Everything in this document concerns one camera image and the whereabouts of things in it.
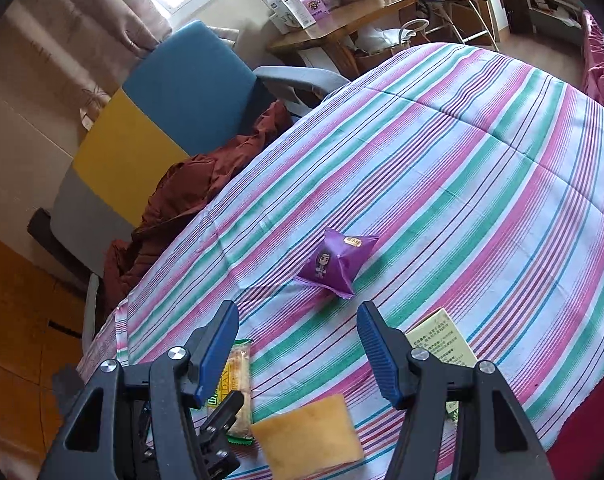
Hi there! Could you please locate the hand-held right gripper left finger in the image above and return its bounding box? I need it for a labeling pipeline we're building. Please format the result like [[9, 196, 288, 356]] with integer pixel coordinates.
[[37, 300, 240, 480]]

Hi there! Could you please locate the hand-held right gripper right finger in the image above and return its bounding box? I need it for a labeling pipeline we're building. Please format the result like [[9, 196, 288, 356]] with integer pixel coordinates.
[[357, 301, 557, 480]]

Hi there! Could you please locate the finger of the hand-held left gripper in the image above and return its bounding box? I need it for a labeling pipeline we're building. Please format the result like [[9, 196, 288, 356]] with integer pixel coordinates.
[[197, 390, 245, 480]]

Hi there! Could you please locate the green biscuit packet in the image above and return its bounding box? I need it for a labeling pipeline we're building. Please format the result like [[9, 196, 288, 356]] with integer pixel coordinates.
[[204, 339, 255, 447]]

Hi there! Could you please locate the pale printed packet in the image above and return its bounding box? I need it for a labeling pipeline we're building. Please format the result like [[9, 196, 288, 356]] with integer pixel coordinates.
[[405, 307, 478, 421]]

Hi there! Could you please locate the yellow snack packet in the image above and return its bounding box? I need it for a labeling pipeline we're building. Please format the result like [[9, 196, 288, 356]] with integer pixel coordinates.
[[250, 394, 365, 480]]

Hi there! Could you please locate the purple snack packet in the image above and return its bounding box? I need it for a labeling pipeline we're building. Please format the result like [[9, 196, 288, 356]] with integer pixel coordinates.
[[296, 227, 380, 300]]

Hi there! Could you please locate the dark red cloth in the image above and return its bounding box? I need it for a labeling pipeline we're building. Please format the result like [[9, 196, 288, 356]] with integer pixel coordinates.
[[102, 100, 295, 311]]

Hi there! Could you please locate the striped blanket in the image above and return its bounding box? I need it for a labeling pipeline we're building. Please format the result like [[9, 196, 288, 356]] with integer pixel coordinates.
[[77, 42, 604, 480]]

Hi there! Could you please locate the wooden wardrobe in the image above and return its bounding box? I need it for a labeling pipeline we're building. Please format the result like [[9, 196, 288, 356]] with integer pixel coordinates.
[[0, 225, 90, 461]]

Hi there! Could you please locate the grey yellow blue chair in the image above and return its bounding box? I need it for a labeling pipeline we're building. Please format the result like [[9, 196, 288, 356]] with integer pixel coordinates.
[[52, 20, 350, 281]]

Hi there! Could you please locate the white plastic bag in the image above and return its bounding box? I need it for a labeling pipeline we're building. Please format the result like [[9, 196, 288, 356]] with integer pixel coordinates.
[[354, 25, 407, 53]]

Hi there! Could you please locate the wooden desk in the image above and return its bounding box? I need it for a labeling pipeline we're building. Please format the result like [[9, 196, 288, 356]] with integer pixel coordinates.
[[266, 0, 417, 76]]

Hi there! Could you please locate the white box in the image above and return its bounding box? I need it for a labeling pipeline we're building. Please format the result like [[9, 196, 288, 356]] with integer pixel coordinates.
[[268, 0, 317, 33]]

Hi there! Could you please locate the pink blanket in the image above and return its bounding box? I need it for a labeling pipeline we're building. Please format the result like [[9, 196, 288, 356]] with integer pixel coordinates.
[[582, 10, 604, 121]]

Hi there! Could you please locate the beige curtain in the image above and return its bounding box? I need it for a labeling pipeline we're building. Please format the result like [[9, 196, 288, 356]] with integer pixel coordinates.
[[12, 0, 403, 61]]

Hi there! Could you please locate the white shelf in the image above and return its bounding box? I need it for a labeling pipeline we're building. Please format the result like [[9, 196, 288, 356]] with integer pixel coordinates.
[[522, 0, 585, 36]]

